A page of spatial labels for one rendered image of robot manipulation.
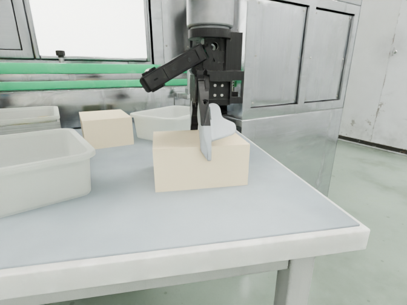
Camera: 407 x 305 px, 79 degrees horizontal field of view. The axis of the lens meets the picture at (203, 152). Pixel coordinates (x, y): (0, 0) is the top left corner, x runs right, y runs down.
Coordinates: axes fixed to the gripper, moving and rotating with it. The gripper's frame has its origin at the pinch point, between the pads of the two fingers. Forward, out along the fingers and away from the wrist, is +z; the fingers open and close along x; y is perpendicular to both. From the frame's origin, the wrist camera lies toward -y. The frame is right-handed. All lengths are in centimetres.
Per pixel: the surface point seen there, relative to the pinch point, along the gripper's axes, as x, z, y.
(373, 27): 240, -65, 250
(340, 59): 74, -20, 84
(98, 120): 21.3, -2.0, -21.8
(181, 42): 85, -27, 6
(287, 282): -16.4, 17.4, 11.6
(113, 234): -16.3, 5.4, -13.0
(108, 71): 53, -14, -23
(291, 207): -14.3, 5.3, 11.8
